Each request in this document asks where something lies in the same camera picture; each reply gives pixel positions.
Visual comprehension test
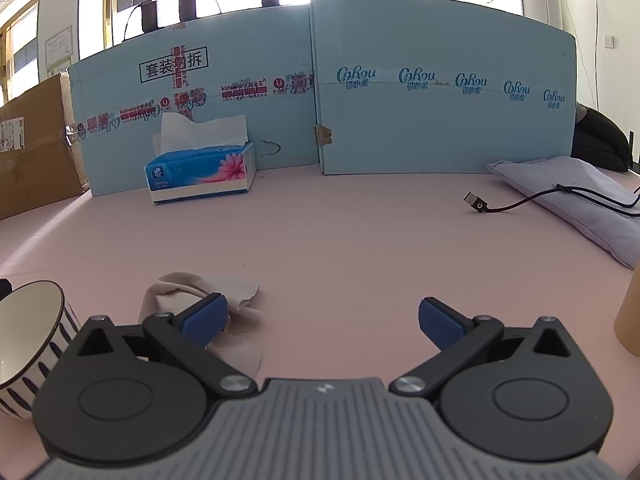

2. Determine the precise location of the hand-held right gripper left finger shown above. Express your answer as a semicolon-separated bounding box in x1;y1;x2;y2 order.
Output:
65;291;256;401

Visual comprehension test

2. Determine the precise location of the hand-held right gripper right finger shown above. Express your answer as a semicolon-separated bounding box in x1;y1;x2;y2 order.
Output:
389;296;581;402

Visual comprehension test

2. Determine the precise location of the beige cloth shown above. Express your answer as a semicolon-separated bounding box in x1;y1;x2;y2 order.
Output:
139;271;264;376

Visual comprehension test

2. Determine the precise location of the striped ceramic bowl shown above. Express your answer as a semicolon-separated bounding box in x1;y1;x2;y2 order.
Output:
0;280;82;418

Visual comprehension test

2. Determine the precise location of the blue tissue box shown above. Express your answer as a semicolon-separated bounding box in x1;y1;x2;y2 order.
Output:
145;112;257;205

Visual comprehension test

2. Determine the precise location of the grey pillow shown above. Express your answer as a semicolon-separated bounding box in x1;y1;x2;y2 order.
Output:
487;156;640;269

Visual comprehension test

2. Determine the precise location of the light blue folded cardboard panel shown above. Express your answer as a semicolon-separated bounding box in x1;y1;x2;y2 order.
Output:
309;0;579;176

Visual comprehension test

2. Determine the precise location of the brown cardboard box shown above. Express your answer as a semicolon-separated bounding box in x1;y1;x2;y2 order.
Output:
0;72;91;222

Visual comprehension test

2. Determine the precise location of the black bag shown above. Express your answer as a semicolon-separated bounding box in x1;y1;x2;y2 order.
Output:
570;102;634;174

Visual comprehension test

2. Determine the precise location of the black usb cable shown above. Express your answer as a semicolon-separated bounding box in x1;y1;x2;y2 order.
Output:
463;185;640;217

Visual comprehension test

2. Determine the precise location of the wall poster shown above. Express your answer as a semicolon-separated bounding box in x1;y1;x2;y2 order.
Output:
45;27;74;74

